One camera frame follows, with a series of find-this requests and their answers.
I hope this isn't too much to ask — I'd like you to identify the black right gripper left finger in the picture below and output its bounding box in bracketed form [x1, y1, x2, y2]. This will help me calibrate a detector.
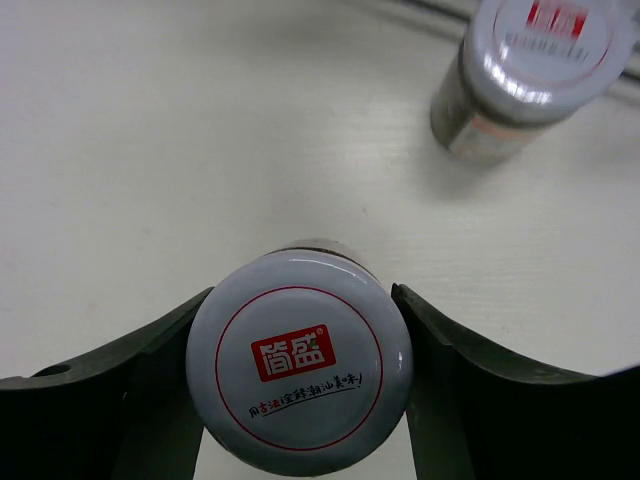
[1, 291, 208, 479]

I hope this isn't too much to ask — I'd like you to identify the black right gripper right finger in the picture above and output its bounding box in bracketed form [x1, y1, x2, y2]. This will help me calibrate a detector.
[391, 284, 639, 479]

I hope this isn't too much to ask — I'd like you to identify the white-lid spice jar front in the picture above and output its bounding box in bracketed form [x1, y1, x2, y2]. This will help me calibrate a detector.
[185, 238, 413, 477]

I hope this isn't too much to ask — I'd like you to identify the white-lid spice jar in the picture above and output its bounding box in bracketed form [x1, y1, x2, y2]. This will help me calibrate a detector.
[430, 0, 639, 163]
[185, 238, 413, 477]

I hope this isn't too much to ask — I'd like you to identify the white-lid spice jar back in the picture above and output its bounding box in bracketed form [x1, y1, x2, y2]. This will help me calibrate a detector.
[430, 0, 639, 163]

